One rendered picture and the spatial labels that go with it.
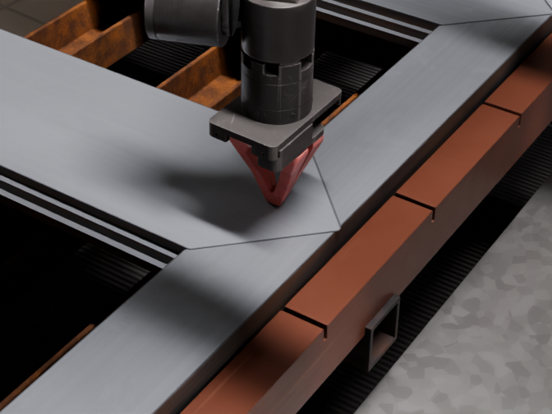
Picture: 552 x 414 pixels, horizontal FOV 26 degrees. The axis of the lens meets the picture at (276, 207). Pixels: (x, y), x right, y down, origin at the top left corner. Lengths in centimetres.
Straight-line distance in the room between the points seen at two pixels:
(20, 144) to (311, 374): 36
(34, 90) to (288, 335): 40
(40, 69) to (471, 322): 49
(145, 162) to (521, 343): 39
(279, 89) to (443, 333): 34
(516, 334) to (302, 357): 30
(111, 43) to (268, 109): 63
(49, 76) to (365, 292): 41
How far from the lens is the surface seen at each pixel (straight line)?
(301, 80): 92
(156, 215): 101
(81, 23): 161
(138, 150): 109
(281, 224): 100
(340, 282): 97
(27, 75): 122
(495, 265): 123
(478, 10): 133
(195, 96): 147
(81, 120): 114
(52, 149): 110
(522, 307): 119
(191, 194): 103
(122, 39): 156
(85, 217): 104
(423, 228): 105
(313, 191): 103
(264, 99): 93
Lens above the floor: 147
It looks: 38 degrees down
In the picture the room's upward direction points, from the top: straight up
